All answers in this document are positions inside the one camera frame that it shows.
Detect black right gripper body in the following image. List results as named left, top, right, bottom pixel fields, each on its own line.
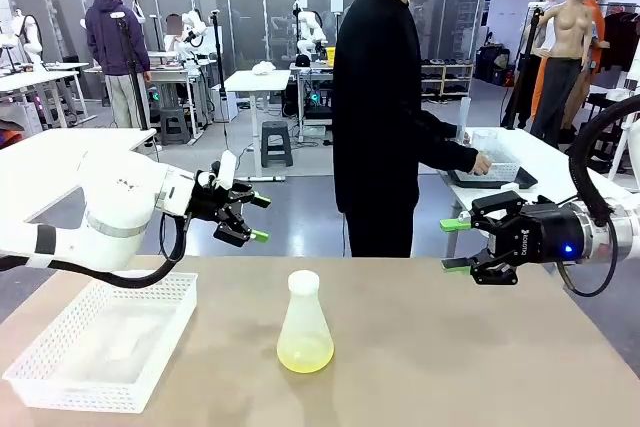
left=491, top=201, right=586, bottom=267

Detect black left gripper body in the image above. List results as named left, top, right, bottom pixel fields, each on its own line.
left=188, top=171, right=252, bottom=229

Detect white perforated plastic basket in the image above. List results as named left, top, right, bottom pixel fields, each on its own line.
left=2, top=271, right=199, bottom=414
left=457, top=140, right=522, bottom=183

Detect white round flask cap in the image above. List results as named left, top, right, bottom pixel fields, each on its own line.
left=288, top=269, right=320, bottom=295

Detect clear graduated cylinder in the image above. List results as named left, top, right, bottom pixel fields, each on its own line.
left=457, top=95, right=472, bottom=144

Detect translucent plastic conical flask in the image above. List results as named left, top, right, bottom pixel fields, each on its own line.
left=276, top=286, right=335, bottom=375

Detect person's right forearm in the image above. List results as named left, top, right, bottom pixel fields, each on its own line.
left=424, top=129, right=479, bottom=174

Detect person's right hand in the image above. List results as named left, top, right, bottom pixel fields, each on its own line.
left=471, top=152, right=494, bottom=177

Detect black plastic tray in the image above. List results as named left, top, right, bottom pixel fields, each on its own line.
left=447, top=164, right=540, bottom=191

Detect grey plastic step stool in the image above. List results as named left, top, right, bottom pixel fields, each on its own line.
left=260, top=120, right=295, bottom=169
left=158, top=107, right=192, bottom=146

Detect white table with tray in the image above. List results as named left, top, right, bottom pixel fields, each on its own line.
left=439, top=126, right=640, bottom=258

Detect small white standing desk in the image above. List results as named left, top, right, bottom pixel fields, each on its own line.
left=223, top=69, right=292, bottom=183

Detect shoe rack with shoes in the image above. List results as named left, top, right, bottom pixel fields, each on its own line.
left=420, top=62, right=475, bottom=98

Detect black pole stand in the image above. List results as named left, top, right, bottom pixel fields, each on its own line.
left=209, top=9, right=229, bottom=123

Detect black luggage bags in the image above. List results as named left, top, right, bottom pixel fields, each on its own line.
left=474, top=44, right=512, bottom=87

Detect person in black sweater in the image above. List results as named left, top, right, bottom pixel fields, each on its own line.
left=332, top=0, right=494, bottom=258

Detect large white side table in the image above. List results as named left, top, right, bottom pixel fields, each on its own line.
left=0, top=127, right=158, bottom=223

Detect seated person in white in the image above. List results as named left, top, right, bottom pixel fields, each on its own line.
left=164, top=14, right=190, bottom=56

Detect person in purple hoodie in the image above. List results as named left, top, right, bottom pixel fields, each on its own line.
left=84, top=0, right=152, bottom=129

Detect beige bare mannequin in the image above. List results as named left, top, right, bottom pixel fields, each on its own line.
left=529, top=0, right=599, bottom=148

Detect hanging black garment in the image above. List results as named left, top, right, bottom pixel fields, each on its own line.
left=599, top=11, right=640, bottom=73

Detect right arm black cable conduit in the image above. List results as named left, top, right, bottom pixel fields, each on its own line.
left=568, top=94, right=640, bottom=221

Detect black tripod camera stand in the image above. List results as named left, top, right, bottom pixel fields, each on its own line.
left=110, top=10, right=151, bottom=131

